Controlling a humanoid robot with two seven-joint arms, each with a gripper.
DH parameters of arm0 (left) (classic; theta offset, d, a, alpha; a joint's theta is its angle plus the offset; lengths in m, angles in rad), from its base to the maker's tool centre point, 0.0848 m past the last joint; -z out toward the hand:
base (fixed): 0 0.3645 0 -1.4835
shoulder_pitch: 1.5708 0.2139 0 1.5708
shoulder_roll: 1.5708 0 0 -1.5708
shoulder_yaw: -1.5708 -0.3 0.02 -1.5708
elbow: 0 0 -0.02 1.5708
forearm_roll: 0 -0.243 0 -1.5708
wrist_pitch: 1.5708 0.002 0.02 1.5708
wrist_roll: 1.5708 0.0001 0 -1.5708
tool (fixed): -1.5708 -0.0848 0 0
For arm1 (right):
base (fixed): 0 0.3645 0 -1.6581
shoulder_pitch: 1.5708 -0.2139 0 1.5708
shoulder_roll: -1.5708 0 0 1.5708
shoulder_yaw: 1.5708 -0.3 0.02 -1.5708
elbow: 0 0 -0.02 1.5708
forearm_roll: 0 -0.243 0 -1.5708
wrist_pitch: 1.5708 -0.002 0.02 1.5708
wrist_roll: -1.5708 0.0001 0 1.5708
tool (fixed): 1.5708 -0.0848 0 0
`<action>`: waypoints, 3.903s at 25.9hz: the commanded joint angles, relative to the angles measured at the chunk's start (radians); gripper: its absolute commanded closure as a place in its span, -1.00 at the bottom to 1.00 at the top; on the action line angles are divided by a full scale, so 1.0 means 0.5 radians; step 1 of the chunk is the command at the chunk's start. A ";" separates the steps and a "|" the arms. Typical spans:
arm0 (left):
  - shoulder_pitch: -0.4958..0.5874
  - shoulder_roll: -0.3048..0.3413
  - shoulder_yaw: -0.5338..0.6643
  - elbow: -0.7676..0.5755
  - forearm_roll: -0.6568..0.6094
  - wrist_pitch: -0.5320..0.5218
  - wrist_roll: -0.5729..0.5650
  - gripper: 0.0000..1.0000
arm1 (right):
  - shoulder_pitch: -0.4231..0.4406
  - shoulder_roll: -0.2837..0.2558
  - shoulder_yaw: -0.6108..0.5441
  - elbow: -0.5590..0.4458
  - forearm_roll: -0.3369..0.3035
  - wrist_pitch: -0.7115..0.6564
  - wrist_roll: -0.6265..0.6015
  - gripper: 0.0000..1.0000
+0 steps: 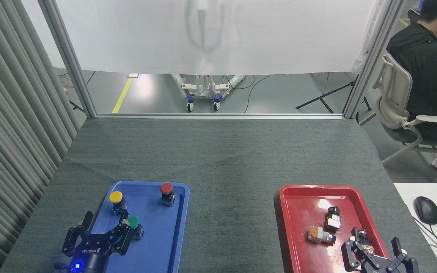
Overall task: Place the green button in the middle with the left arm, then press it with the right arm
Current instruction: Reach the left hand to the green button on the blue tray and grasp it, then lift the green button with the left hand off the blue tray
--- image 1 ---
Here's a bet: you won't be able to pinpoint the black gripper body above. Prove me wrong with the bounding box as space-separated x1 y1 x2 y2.
55 242 112 273
359 257 403 273

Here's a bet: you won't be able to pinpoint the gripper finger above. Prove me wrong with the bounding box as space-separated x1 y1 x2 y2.
341 227 375 273
391 237 419 273
104 209 133 255
62 211 94 257

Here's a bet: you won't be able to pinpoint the green push button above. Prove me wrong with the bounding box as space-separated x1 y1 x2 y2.
127 215 145 241

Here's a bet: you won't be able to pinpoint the yellow push button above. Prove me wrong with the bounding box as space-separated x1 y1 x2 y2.
108 191 128 215

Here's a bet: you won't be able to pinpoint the red push button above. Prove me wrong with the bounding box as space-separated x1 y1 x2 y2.
160 183 176 207

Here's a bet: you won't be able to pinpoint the blue plastic tray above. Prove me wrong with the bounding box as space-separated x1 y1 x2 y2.
75 181 190 273

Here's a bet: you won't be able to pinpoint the red plastic tray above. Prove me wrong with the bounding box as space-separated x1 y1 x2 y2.
278 185 391 273

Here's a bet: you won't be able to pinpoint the black computer mouse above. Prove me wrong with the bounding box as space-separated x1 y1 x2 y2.
413 196 437 225

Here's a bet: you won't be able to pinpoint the white desk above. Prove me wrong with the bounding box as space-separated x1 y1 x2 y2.
393 183 437 273

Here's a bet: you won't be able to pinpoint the grey pleated curtain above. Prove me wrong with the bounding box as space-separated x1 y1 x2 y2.
0 0 81 273

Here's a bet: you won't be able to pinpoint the dark grey table cover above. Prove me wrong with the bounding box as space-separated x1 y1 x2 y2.
0 117 437 273

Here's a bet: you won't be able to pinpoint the black tripod stand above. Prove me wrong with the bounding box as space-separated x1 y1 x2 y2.
295 74 373 115

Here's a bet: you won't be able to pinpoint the white office chair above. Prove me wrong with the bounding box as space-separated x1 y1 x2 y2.
372 51 437 183

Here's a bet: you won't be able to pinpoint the white stand on wheels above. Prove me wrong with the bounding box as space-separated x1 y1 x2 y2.
171 74 248 113

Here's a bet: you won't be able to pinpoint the person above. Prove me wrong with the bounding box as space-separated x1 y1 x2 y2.
387 0 437 183

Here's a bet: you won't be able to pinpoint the white hanging sheet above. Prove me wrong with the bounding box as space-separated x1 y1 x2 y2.
53 0 384 76

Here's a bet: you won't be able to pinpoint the black and copper switch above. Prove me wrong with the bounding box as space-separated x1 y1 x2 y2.
356 229 375 253

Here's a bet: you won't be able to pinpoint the grey desk cables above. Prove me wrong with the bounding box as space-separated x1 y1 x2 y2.
411 216 437 270

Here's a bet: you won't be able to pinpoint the orange and silver switch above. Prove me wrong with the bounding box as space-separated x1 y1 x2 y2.
308 226 337 245

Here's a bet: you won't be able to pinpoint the black and white switch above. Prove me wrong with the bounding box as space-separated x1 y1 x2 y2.
324 207 343 232

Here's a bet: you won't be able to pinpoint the silver frame rail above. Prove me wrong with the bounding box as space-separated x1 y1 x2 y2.
96 113 346 120

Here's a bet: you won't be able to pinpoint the silver frame post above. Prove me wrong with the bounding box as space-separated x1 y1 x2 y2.
38 0 98 118
343 0 405 119

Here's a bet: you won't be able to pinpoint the black floor cable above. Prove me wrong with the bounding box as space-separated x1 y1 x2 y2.
243 75 272 114

